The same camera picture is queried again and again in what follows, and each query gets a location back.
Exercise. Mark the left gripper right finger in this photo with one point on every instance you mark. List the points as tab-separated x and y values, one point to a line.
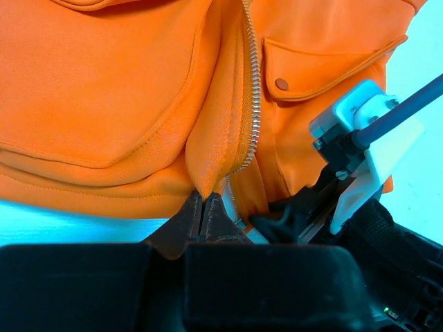
233	286

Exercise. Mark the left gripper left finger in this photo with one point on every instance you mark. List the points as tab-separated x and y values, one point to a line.
99	286

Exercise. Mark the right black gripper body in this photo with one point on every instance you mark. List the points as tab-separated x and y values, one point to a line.
402	270

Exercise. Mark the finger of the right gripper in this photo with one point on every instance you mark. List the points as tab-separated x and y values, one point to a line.
284	222

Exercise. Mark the orange jacket pink lining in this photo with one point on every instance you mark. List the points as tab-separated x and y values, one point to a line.
123	108

